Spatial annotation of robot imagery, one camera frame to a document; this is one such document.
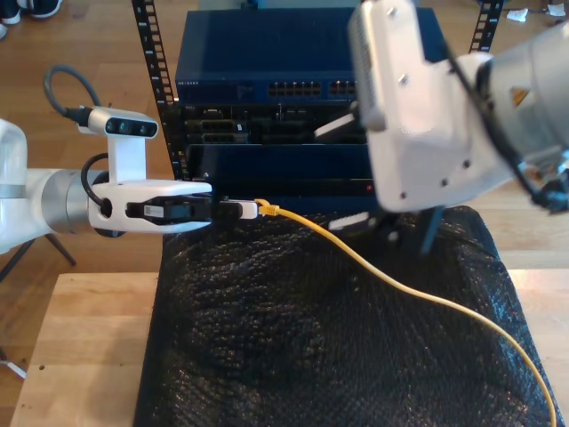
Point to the dark blue underlay mat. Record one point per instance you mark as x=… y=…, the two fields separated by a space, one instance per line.
x=338 y=205

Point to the rack unit with red light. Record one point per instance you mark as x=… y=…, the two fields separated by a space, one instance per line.
x=289 y=164

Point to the black rack server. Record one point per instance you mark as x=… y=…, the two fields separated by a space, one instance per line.
x=266 y=126

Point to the black bubble wrap mat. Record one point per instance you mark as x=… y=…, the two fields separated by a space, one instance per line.
x=311 y=356

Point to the white crumpled paper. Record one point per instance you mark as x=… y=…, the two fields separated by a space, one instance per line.
x=518 y=14
x=556 y=10

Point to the white floor strip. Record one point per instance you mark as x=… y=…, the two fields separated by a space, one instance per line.
x=15 y=369

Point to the whitish shoe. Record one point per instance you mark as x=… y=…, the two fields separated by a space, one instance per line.
x=2 y=30

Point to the dark shoe white sole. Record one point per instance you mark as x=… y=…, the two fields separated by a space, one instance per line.
x=11 y=18
x=44 y=9

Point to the blue network switch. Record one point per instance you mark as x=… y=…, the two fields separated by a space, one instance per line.
x=266 y=44

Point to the black perforated rack post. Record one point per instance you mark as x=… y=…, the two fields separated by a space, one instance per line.
x=155 y=66
x=486 y=26

